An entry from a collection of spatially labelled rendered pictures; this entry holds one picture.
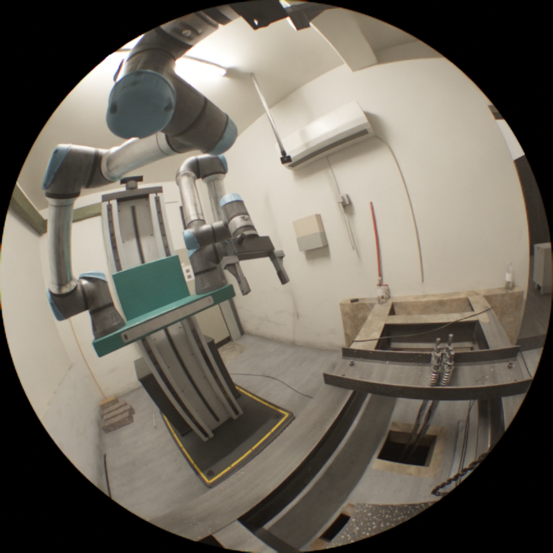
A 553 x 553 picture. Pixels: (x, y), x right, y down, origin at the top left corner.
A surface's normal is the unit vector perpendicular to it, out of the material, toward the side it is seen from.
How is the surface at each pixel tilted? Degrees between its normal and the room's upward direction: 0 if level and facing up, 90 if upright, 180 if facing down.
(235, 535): 0
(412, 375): 0
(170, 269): 90
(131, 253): 90
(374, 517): 0
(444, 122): 90
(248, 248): 67
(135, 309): 90
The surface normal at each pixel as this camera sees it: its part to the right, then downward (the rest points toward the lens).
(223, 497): -0.26, -0.95
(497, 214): -0.66, 0.29
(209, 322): 0.71, -0.08
